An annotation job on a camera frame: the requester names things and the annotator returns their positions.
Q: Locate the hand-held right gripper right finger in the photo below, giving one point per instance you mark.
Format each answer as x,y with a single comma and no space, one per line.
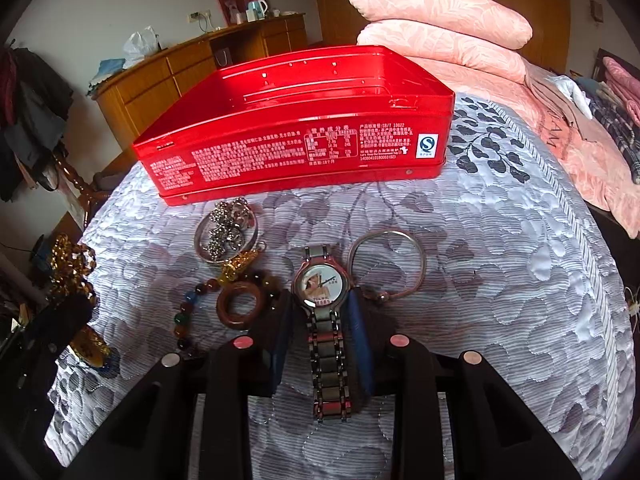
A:
362,345

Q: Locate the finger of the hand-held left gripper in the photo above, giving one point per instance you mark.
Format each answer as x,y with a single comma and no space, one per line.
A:
70,316

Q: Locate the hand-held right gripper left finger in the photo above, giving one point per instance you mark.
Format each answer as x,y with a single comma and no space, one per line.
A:
281,345

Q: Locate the yellow amber pendant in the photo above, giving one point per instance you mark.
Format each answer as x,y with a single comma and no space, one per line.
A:
92,352

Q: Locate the silver wristwatch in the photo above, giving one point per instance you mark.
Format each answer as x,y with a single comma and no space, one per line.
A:
320,285

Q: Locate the gold pendant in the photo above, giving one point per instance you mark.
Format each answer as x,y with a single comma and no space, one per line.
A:
237,264

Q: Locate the thin silver bangle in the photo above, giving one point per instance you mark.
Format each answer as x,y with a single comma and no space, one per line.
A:
421,265

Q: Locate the wide silver bangle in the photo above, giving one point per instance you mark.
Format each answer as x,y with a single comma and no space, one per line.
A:
200,245

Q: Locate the red tin box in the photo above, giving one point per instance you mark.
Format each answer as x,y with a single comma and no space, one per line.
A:
300,150

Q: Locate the white quilted bedspread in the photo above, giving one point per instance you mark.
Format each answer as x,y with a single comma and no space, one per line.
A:
475,310

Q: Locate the hanging dark clothes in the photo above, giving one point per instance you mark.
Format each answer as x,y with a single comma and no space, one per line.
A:
30,120

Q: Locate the wooden cabinet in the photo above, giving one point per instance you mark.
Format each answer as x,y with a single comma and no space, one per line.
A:
150,90

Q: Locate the blue cloth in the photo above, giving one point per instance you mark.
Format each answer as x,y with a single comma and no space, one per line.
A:
107,75

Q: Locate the pink lettered blanket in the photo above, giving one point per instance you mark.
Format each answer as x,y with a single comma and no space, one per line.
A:
575,170

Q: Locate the white plastic bag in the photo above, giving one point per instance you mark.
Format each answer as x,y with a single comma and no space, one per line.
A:
141,45

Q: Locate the grey shopping bag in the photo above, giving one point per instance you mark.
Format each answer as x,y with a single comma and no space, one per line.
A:
222,58

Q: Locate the pink folded quilt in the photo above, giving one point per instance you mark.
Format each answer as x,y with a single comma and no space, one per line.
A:
440,7
450,50

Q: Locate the white cloth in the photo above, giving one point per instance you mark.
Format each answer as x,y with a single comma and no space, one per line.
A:
572,95

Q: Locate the plaid cloth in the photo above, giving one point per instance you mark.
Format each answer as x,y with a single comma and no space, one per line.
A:
617,130

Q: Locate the teal electric kettle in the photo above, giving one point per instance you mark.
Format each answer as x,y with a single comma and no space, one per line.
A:
257,7

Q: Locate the pink folded cloth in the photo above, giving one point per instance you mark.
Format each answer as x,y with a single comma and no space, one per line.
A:
625,80

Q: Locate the wooden door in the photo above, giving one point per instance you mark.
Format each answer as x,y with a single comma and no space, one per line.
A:
530,10

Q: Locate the white wall socket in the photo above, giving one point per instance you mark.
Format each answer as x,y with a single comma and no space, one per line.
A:
200,16

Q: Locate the wall switch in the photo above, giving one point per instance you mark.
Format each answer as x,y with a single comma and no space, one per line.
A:
596,11

